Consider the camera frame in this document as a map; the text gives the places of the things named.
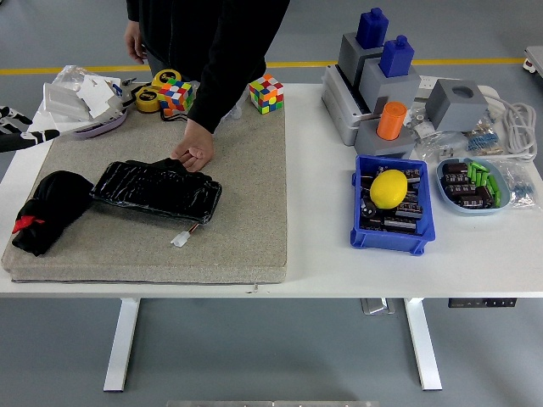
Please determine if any person's right hand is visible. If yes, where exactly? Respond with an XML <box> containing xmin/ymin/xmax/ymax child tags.
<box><xmin>124</xmin><ymin>20</ymin><xmax>148</xmax><ymax>65</ymax></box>

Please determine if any person's left hand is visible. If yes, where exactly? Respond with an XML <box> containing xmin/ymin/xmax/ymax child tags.
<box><xmin>170</xmin><ymin>119</ymin><xmax>216</xmax><ymax>174</ymax></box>

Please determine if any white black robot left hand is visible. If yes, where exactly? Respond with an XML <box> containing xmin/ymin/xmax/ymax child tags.
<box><xmin>0</xmin><ymin>105</ymin><xmax>60</xmax><ymax>153</ymax></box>

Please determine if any black rag with red tag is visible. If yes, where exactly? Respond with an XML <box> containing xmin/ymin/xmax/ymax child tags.
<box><xmin>11</xmin><ymin>170</ymin><xmax>95</xmax><ymax>258</ymax></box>

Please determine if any black desk control panel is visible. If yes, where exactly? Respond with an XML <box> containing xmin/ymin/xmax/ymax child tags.
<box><xmin>448</xmin><ymin>298</ymin><xmax>518</xmax><ymax>309</ymax></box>

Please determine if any yellow tape measure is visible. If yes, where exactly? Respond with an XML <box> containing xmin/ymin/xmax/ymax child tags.
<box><xmin>134</xmin><ymin>86</ymin><xmax>160</xmax><ymax>114</ymax></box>
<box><xmin>151</xmin><ymin>69</ymin><xmax>182</xmax><ymax>91</ymax></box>

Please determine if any clear plastic wrap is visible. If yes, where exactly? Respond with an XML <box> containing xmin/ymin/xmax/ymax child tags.
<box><xmin>220</xmin><ymin>95</ymin><xmax>249</xmax><ymax>124</ymax></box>

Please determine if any colourful puzzle cube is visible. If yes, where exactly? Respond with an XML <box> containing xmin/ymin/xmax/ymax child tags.
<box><xmin>248</xmin><ymin>74</ymin><xmax>285</xmax><ymax>115</ymax></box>
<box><xmin>158</xmin><ymin>78</ymin><xmax>195</xmax><ymax>118</ymax></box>

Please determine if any small black tool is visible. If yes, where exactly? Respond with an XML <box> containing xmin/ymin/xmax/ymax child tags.
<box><xmin>110</xmin><ymin>76</ymin><xmax>143</xmax><ymax>109</ymax></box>

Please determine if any white torn card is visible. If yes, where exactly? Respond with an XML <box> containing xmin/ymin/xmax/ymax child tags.
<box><xmin>77</xmin><ymin>75</ymin><xmax>123</xmax><ymax>120</ymax></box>

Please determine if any white plastic tray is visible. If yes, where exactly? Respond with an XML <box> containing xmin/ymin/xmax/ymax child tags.
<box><xmin>42</xmin><ymin>81</ymin><xmax>91</xmax><ymax>123</ymax></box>

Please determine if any clear plastic bag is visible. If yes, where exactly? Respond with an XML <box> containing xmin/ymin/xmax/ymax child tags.
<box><xmin>51</xmin><ymin>64</ymin><xmax>95</xmax><ymax>91</ymax></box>

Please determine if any grey-brown mat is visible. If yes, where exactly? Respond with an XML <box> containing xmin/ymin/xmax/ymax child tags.
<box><xmin>0</xmin><ymin>83</ymin><xmax>288</xmax><ymax>284</ymax></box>

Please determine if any person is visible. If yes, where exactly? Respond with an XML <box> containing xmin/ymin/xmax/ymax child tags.
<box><xmin>125</xmin><ymin>0</ymin><xmax>292</xmax><ymax>135</ymax></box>

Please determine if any purple rimmed plate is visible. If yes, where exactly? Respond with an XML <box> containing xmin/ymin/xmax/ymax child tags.
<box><xmin>70</xmin><ymin>108</ymin><xmax>128</xmax><ymax>140</ymax></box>

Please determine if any orange cylinder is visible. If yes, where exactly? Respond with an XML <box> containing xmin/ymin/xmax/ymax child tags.
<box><xmin>376</xmin><ymin>100</ymin><xmax>408</xmax><ymax>141</ymax></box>

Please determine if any yellow lemon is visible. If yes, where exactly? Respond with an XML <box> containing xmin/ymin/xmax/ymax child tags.
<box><xmin>369</xmin><ymin>169</ymin><xmax>409</xmax><ymax>210</ymax></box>

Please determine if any low grey holder block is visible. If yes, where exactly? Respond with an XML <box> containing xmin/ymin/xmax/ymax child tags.
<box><xmin>354</xmin><ymin>120</ymin><xmax>417</xmax><ymax>160</ymax></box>

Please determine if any blue plastic bin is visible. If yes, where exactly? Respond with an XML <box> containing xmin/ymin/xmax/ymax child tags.
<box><xmin>350</xmin><ymin>154</ymin><xmax>437</xmax><ymax>256</ymax></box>

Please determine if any blue bottle-shaped block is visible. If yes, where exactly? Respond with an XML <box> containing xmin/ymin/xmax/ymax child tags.
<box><xmin>378</xmin><ymin>35</ymin><xmax>415</xmax><ymax>79</ymax></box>
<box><xmin>355</xmin><ymin>7</ymin><xmax>389</xmax><ymax>48</ymax></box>

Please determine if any white table leg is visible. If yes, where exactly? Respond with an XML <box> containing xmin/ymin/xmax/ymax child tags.
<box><xmin>403</xmin><ymin>298</ymin><xmax>443</xmax><ymax>392</ymax></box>
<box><xmin>103</xmin><ymin>298</ymin><xmax>142</xmax><ymax>393</ymax></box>

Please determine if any clear bag of small parts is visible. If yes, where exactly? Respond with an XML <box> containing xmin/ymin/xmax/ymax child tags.
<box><xmin>405</xmin><ymin>105</ymin><xmax>438</xmax><ymax>141</ymax></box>

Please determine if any white power strip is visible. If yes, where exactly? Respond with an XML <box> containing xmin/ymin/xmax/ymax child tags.
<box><xmin>414</xmin><ymin>75</ymin><xmax>440</xmax><ymax>112</ymax></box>

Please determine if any clear bag with plug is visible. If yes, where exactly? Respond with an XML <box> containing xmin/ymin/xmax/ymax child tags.
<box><xmin>413</xmin><ymin>130</ymin><xmax>470</xmax><ymax>164</ymax></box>

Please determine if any grey block with round hole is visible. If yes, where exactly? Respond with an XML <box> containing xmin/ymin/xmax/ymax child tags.
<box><xmin>425</xmin><ymin>78</ymin><xmax>489</xmax><ymax>132</ymax></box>

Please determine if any light blue dish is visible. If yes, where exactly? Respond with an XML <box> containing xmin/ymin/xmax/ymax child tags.
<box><xmin>435</xmin><ymin>157</ymin><xmax>512</xmax><ymax>217</ymax></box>

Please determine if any bag of blue resistors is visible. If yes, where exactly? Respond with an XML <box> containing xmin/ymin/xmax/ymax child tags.
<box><xmin>464</xmin><ymin>110</ymin><xmax>507</xmax><ymax>156</ymax></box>
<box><xmin>494</xmin><ymin>159</ymin><xmax>540</xmax><ymax>210</ymax></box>

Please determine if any white wheeled cart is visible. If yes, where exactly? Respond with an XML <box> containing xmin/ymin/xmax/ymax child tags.
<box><xmin>522</xmin><ymin>45</ymin><xmax>543</xmax><ymax>80</ymax></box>

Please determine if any white connector with wires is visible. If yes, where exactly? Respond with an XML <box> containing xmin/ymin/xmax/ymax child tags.
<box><xmin>170</xmin><ymin>224</ymin><xmax>204</xmax><ymax>248</ymax></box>

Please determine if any light grey enclosure box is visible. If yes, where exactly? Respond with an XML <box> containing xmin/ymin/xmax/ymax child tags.
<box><xmin>321</xmin><ymin>64</ymin><xmax>383</xmax><ymax>148</ymax></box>

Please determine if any metal bracket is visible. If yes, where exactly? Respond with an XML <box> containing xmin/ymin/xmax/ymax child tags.
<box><xmin>360</xmin><ymin>298</ymin><xmax>396</xmax><ymax>315</ymax></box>

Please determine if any white power cable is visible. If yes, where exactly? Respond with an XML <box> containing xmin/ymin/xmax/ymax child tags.
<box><xmin>479</xmin><ymin>84</ymin><xmax>539</xmax><ymax>162</ymax></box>

